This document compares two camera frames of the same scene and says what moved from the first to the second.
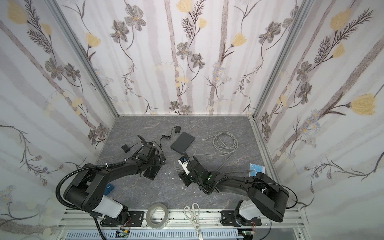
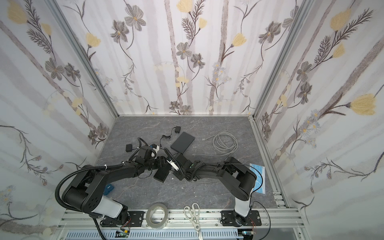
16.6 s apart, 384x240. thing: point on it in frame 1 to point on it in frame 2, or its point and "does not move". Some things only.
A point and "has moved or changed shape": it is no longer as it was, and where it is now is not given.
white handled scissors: [193, 215] does not move
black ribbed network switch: [151, 172] to [162, 173]
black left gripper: [147, 150] does not move
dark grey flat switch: [182, 143] does not move
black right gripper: [188, 177] to [182, 163]
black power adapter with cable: [125, 148] has moved or changed shape
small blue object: [109, 187] does not move
